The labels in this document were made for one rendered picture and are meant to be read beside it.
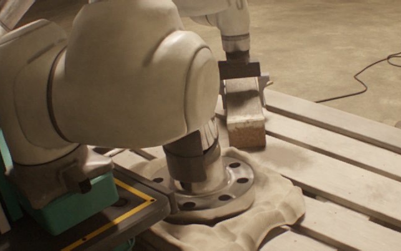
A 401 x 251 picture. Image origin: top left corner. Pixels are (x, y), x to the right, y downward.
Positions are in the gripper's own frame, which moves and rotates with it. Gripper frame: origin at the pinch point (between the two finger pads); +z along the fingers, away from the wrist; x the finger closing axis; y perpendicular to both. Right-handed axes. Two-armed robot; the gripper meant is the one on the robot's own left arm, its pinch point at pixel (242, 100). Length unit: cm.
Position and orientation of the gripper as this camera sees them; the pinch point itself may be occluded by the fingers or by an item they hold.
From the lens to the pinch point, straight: 157.8
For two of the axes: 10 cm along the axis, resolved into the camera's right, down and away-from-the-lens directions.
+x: -9.9, 1.0, 0.6
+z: 1.2, 9.0, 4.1
